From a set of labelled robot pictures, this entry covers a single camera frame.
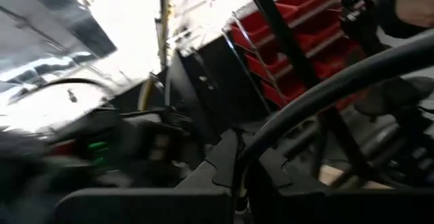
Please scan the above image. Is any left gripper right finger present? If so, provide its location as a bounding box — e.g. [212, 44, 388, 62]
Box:
[244, 149, 434, 224]

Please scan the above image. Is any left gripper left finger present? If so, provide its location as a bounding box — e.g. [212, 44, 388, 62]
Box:
[54, 128, 238, 224]

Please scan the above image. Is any long black USB cable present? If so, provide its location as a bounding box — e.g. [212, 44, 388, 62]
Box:
[235, 29, 434, 214]

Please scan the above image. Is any black monitor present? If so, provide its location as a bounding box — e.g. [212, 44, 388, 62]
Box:
[167, 37, 272, 143]

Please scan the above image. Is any person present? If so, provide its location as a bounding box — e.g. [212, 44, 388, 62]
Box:
[340, 0, 434, 48]

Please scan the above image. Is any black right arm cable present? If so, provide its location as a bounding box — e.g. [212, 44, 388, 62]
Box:
[8, 77, 116, 106]

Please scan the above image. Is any black rig frame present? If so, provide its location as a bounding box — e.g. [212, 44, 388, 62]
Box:
[239, 0, 377, 187]

